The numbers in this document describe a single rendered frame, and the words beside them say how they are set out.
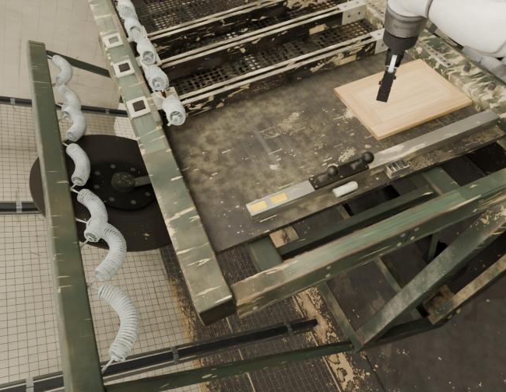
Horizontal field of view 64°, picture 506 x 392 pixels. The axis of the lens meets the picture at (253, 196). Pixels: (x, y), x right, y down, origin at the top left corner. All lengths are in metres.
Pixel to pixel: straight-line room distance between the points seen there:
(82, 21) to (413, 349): 5.92
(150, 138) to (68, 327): 0.68
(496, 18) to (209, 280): 0.83
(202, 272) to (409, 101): 1.03
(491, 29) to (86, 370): 1.35
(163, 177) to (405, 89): 1.00
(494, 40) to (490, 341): 2.19
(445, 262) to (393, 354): 1.44
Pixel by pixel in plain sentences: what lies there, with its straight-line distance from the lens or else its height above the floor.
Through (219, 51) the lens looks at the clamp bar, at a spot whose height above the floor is 1.55.
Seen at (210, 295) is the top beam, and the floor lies 1.92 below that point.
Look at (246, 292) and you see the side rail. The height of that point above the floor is 1.82.
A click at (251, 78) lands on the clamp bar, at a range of 1.70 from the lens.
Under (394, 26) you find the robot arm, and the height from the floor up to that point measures 1.69.
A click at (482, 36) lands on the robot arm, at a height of 1.71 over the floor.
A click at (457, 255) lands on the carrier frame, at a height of 0.79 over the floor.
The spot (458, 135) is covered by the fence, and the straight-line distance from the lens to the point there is 1.57.
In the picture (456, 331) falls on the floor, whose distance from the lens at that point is 2.88.
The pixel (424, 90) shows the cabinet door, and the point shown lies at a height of 0.98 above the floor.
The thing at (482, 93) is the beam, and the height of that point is 0.89.
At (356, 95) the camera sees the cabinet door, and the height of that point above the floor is 1.19.
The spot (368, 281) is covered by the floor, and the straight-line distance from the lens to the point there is 3.22.
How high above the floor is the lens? 2.40
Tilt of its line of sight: 33 degrees down
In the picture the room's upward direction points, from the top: 90 degrees counter-clockwise
